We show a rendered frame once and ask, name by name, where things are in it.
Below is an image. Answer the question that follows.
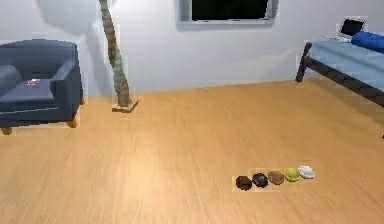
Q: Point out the dark brown round cake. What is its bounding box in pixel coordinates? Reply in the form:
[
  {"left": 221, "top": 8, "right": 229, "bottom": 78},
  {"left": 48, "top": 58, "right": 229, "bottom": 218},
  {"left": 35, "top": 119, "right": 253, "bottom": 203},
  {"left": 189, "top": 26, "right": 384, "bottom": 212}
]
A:
[{"left": 235, "top": 175, "right": 253, "bottom": 192}]

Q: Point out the black round cake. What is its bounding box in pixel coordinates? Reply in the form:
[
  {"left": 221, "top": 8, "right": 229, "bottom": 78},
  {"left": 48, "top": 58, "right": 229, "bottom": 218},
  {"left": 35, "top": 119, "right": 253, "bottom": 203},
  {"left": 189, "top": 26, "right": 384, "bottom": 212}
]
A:
[{"left": 251, "top": 172, "right": 269, "bottom": 189}]

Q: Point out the yellow green round cake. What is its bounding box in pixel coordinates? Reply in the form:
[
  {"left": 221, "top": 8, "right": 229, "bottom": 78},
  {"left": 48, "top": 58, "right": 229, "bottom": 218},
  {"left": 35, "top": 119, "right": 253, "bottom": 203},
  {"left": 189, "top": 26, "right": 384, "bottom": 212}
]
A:
[{"left": 283, "top": 167, "right": 301, "bottom": 183}]

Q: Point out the white round cake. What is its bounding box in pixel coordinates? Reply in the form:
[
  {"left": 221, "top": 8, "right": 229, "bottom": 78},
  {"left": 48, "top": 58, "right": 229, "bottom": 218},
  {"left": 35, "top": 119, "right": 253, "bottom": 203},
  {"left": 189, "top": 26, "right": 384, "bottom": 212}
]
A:
[{"left": 297, "top": 165, "right": 316, "bottom": 180}]

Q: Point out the dark blue armchair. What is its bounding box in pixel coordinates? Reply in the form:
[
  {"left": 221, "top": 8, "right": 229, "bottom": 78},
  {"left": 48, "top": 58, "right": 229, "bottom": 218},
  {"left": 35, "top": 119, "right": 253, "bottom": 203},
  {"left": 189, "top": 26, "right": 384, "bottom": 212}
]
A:
[{"left": 0, "top": 38, "right": 86, "bottom": 136}]

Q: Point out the bed with blue cover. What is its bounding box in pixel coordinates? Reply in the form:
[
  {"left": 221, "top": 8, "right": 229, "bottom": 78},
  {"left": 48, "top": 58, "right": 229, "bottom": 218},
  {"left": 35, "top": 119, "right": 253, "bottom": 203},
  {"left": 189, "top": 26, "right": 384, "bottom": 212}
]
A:
[{"left": 294, "top": 37, "right": 384, "bottom": 140}]

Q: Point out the white laptop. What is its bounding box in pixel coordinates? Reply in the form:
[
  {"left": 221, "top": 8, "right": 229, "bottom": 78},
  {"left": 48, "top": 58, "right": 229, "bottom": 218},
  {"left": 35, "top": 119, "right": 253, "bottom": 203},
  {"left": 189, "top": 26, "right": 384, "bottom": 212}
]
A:
[{"left": 323, "top": 18, "right": 368, "bottom": 44}]

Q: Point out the blue bolster pillow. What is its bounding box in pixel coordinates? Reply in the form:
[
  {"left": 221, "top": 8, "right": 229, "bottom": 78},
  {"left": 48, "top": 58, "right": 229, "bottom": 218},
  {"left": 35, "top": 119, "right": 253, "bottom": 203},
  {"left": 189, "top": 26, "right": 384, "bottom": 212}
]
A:
[{"left": 350, "top": 31, "right": 384, "bottom": 55}]

